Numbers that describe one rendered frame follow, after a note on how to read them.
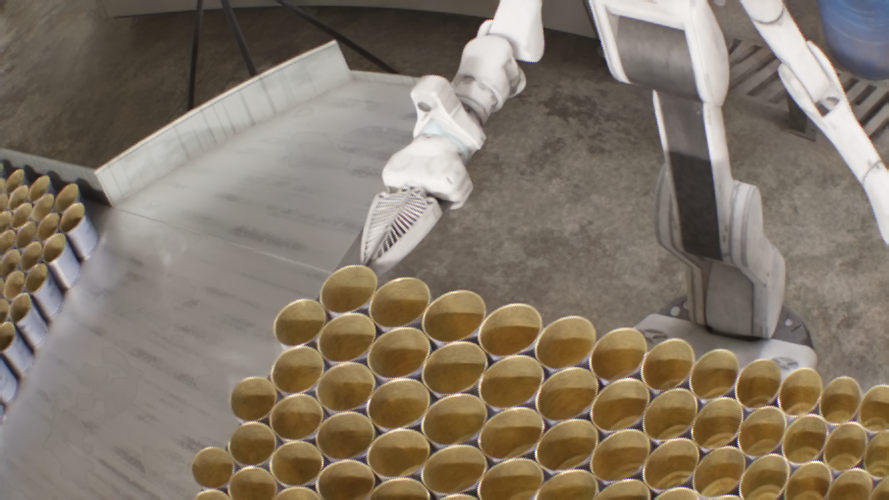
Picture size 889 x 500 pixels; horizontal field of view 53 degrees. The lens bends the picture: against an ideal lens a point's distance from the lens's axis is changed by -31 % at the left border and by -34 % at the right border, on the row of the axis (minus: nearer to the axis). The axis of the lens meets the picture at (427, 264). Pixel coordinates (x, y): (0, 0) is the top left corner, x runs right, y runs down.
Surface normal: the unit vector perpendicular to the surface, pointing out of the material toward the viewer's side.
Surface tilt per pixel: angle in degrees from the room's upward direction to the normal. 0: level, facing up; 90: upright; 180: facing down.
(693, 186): 83
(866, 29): 92
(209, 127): 90
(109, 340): 0
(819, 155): 0
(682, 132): 83
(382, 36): 0
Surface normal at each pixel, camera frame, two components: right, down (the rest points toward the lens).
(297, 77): 0.25, 0.68
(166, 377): -0.29, -0.63
